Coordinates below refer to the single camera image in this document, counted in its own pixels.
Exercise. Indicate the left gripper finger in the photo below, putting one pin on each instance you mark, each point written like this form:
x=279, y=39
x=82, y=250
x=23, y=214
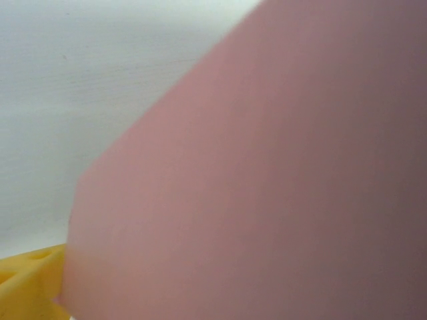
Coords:
x=26, y=290

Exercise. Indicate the pink paper box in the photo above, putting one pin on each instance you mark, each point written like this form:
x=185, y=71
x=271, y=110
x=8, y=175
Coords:
x=250, y=183

